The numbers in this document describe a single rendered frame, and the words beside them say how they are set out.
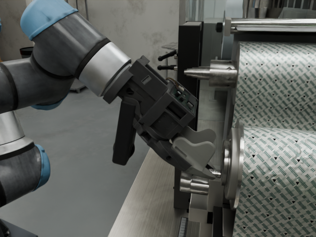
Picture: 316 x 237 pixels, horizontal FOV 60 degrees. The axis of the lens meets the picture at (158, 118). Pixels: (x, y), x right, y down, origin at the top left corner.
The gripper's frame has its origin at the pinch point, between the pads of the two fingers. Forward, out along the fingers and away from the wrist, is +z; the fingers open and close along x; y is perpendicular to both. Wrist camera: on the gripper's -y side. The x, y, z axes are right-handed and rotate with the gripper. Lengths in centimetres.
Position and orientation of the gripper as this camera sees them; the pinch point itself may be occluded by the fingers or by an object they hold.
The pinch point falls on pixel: (205, 172)
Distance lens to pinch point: 45.8
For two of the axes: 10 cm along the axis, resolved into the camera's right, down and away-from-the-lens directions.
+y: 6.3, -6.5, -4.3
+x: 2.0, -3.9, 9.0
